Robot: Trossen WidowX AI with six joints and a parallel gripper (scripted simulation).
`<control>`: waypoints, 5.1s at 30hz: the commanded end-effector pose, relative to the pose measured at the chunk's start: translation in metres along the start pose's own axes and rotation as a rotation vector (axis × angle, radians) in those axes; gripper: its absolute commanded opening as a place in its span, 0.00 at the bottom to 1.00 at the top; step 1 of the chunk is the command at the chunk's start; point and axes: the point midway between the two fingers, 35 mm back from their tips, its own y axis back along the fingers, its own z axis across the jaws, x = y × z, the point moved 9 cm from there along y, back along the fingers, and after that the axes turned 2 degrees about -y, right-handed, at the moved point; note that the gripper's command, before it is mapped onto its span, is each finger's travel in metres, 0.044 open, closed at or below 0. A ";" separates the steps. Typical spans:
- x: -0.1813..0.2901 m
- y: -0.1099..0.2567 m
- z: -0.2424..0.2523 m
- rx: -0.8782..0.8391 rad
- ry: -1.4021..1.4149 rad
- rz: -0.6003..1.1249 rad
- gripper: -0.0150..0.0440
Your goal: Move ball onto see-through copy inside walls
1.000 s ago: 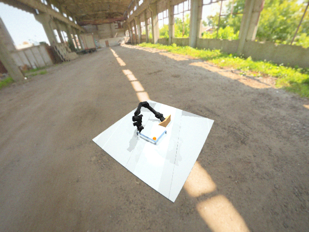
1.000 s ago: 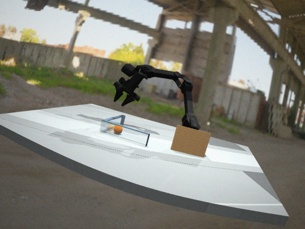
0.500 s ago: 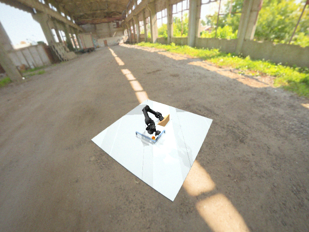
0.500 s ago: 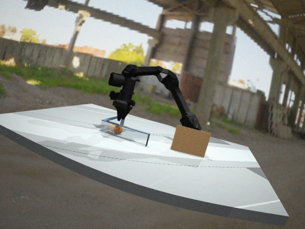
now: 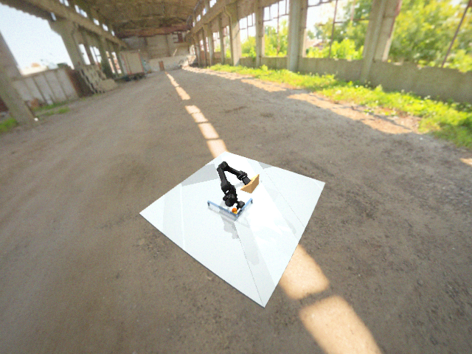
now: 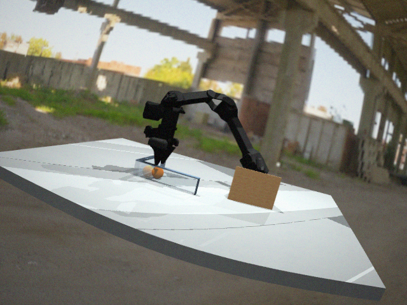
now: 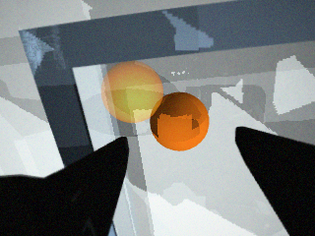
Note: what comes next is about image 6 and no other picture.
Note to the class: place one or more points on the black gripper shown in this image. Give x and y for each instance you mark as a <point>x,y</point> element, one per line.
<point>162,145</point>

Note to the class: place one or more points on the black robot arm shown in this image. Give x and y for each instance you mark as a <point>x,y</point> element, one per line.
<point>171,106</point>

